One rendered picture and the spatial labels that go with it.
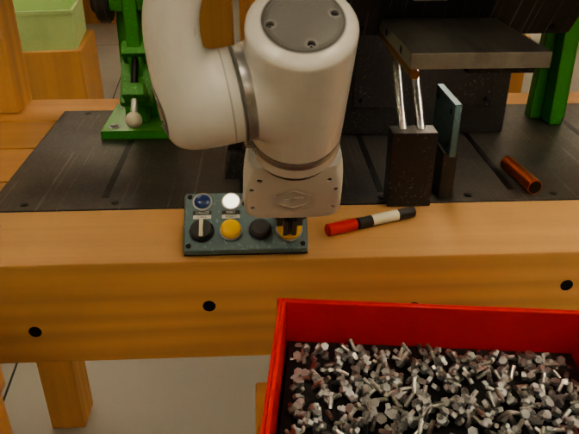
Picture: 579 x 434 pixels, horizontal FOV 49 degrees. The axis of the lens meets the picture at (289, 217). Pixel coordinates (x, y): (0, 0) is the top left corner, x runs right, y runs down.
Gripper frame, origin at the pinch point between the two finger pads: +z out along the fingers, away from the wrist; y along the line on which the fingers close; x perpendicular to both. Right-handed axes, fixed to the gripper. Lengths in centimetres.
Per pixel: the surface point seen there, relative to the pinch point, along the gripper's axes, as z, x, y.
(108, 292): 7.7, -5.8, -22.0
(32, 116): 40, 43, -48
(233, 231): 2.3, -0.6, -6.5
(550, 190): 13.7, 10.2, 38.9
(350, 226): 6.5, 1.8, 8.0
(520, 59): -10.8, 13.7, 26.3
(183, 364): 126, 14, -28
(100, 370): 126, 13, -52
